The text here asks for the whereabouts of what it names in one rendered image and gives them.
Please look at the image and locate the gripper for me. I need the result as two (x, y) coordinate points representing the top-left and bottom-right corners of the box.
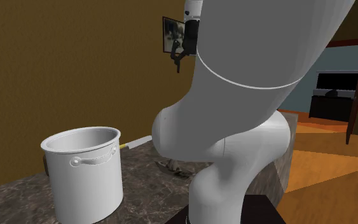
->
(170, 19), (201, 74)

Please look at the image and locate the dark boat shaped figure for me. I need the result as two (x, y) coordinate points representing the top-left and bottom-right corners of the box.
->
(154, 158), (196, 179)

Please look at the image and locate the white metal pot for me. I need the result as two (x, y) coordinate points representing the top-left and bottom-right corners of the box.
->
(40, 126), (124, 224)

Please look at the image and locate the black television cabinet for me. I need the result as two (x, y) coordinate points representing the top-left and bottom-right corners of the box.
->
(308, 70), (358, 122)

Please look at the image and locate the dark robot stand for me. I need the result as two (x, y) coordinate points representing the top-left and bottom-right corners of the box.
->
(166, 194), (286, 224)

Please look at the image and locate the dark brown door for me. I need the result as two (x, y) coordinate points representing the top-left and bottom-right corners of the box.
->
(326, 36), (358, 145)

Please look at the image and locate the dark framed wall picture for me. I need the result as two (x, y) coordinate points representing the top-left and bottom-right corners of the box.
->
(162, 16), (186, 54)

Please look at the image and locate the yellow handled knife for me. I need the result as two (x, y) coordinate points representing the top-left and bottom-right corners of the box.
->
(119, 135), (153, 150)

